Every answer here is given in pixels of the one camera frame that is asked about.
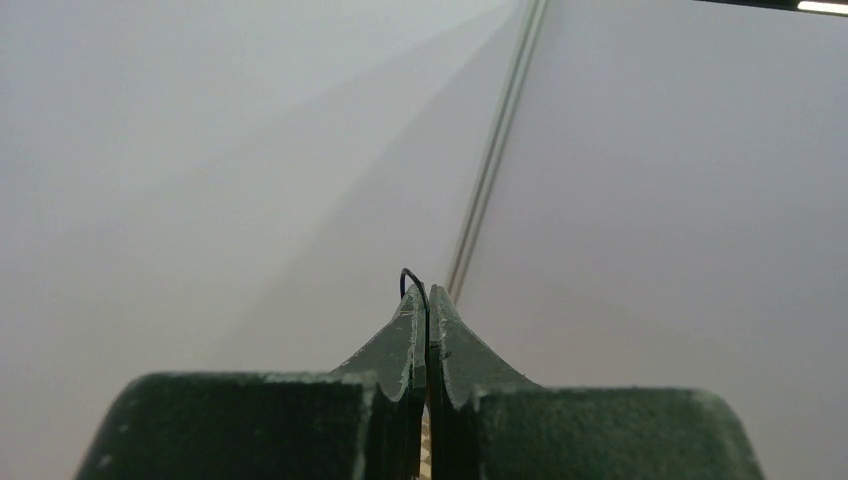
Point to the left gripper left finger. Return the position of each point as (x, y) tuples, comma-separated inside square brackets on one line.
[(361, 420)]

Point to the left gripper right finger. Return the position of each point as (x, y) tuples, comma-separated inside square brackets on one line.
[(488, 421)]

